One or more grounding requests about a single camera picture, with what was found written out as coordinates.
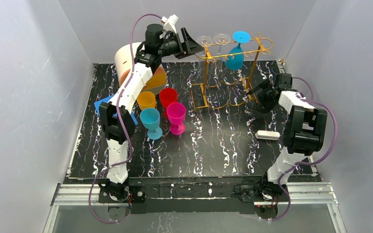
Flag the white oblong case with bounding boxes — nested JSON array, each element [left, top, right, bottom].
[[255, 130, 281, 140]]

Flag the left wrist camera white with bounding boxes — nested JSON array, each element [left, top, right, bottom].
[[161, 14, 178, 34]]

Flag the yellow wine glass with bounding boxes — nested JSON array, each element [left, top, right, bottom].
[[136, 91, 156, 110]]

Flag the teal wine glass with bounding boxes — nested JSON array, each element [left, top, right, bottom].
[[225, 31, 251, 70]]

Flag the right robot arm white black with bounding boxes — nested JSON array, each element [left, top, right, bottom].
[[247, 73, 327, 190]]

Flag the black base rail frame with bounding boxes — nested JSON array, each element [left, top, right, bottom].
[[50, 175, 339, 222]]

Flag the white cylindrical drawer box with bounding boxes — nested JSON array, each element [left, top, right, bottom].
[[115, 45, 168, 95]]

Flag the blue flat sheet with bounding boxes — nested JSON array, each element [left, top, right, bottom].
[[94, 95, 139, 126]]

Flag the clear wine glass right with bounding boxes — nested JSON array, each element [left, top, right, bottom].
[[214, 33, 231, 72]]

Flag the magenta wine glass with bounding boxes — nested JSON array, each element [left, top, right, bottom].
[[167, 102, 186, 135]]

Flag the light blue wine glass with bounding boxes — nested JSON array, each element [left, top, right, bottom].
[[140, 108, 163, 140]]

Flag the red wine glass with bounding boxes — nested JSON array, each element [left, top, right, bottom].
[[159, 88, 178, 118]]

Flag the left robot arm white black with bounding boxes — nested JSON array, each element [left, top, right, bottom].
[[99, 24, 204, 184]]

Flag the clear wine glass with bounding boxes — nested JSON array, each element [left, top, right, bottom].
[[197, 35, 213, 70], [214, 33, 231, 72]]

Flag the gold wire glass rack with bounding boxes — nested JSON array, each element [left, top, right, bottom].
[[190, 32, 274, 111]]

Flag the clear wine glass left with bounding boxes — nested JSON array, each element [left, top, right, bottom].
[[197, 35, 213, 70]]

